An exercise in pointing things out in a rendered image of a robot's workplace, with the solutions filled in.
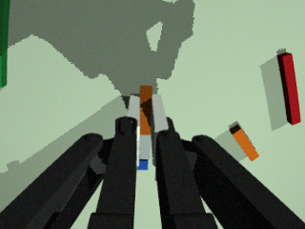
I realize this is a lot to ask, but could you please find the green rod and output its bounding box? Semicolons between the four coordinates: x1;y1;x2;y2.
0;0;10;88

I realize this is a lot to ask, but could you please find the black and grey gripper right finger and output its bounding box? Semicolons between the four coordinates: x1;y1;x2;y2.
151;94;305;229

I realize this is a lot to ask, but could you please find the small blue cube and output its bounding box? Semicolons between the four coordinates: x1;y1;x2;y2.
137;159;148;170

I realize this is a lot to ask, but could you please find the orange rod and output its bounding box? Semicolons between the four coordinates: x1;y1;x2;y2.
230;125;259;161
139;85;153;135

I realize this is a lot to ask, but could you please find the red rod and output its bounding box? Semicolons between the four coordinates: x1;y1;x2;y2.
277;52;301;125

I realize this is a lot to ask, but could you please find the grey rod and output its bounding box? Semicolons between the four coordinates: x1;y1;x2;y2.
139;135;151;159

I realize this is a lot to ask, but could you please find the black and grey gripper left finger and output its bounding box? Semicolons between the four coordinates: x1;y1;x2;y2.
0;94;140;229

